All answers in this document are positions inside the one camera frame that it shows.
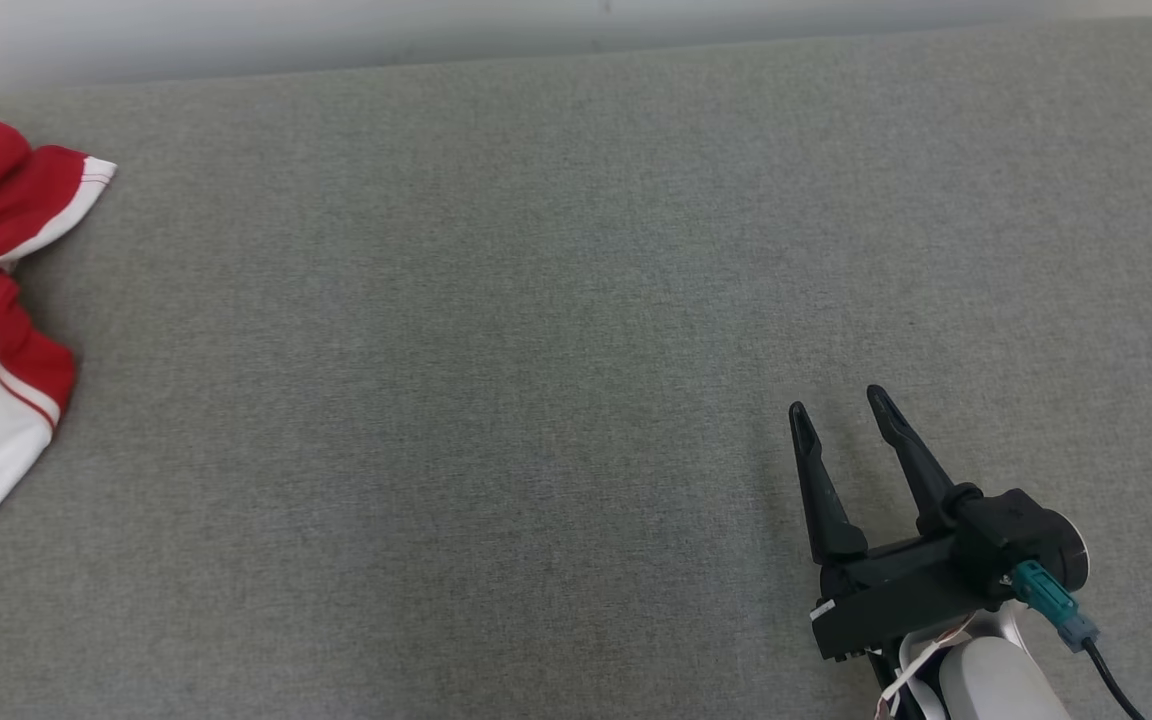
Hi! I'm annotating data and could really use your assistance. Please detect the red white twisted wire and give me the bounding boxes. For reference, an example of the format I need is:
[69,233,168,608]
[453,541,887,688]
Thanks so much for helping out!
[874,612,979,720]

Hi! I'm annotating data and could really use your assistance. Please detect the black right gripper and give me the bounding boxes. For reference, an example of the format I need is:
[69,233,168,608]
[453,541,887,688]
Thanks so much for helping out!
[788,384,1009,662]

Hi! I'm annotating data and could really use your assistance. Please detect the black right camera cable, teal plug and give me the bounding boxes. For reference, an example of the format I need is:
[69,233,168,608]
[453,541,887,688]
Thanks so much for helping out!
[1008,559,1149,720]

